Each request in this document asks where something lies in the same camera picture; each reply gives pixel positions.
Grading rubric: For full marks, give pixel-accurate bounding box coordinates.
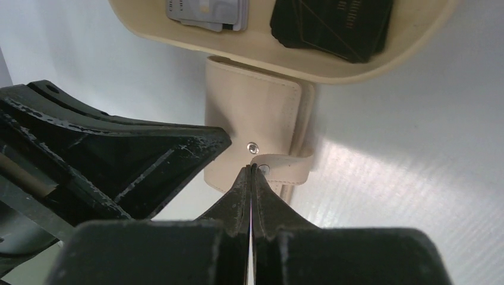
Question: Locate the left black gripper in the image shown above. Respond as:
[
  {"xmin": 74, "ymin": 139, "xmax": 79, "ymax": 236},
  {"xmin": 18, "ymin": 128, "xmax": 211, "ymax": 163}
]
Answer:
[{"xmin": 1, "ymin": 80, "xmax": 231, "ymax": 275}]

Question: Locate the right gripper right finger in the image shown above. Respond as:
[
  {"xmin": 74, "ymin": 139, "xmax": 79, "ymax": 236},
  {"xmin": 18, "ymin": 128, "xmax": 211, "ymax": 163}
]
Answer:
[{"xmin": 251, "ymin": 164, "xmax": 318, "ymax": 238}]

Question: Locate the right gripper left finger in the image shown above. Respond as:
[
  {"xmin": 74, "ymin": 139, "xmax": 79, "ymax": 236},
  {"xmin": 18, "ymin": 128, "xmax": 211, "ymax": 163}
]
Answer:
[{"xmin": 197, "ymin": 166, "xmax": 251, "ymax": 236}]

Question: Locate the beige leather card holder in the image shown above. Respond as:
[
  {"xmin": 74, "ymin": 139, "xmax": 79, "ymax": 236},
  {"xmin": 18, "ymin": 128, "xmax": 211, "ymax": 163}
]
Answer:
[{"xmin": 204, "ymin": 56, "xmax": 316, "ymax": 202}]

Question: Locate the black card in tray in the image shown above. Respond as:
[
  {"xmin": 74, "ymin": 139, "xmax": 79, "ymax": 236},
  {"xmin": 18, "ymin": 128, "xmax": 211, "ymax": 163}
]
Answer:
[{"xmin": 270, "ymin": 0, "xmax": 393, "ymax": 64}]

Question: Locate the beige oval tray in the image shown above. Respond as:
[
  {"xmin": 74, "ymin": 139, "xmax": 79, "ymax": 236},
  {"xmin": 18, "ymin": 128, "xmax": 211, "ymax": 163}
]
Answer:
[{"xmin": 110, "ymin": 1, "xmax": 459, "ymax": 84}]

